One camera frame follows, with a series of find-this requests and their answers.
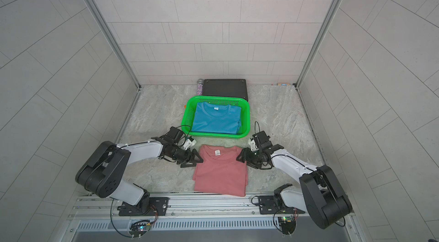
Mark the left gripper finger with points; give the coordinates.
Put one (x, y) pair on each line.
(188, 164)
(195, 156)

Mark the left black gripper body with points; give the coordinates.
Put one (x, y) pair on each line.
(187, 156)

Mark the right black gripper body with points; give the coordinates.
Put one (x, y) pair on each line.
(254, 160)

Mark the pink t-shirt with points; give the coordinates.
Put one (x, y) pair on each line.
(221, 172)

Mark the green plastic basket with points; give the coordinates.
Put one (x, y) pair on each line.
(188, 118)

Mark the blue t-shirt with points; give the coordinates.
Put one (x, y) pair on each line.
(213, 118)

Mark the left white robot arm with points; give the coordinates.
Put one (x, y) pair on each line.
(102, 173)

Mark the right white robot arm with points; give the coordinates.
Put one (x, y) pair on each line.
(322, 196)

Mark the black hard case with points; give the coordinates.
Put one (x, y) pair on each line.
(236, 88)

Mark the right green circuit board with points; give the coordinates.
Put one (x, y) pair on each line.
(285, 224)

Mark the green circuit board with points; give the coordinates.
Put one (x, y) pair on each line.
(140, 228)
(285, 224)

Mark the purple patterned bottle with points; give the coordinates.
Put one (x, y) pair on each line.
(200, 87)

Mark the left green circuit board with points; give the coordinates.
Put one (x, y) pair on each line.
(140, 228)

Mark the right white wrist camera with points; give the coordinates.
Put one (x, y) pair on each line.
(252, 145)

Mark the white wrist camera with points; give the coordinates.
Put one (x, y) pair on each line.
(252, 145)
(189, 143)

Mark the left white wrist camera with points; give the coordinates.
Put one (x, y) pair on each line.
(189, 143)

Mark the aluminium mounting rail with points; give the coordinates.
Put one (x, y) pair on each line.
(181, 205)

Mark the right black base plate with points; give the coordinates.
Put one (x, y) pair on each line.
(269, 205)

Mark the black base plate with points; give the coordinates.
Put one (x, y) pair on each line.
(147, 206)
(269, 205)

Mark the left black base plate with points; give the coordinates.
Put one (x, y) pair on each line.
(147, 206)

